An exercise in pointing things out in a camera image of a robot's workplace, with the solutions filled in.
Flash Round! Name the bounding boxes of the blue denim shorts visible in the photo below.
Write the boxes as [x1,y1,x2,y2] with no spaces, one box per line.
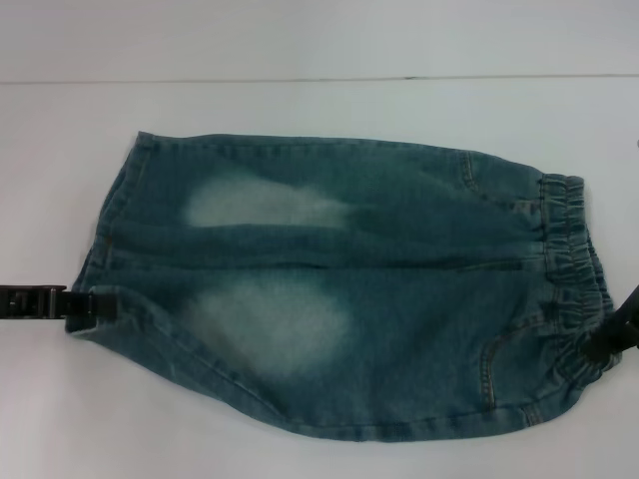
[64,130,625,444]

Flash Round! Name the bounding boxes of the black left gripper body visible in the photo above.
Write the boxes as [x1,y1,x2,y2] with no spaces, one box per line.
[0,283,68,321]

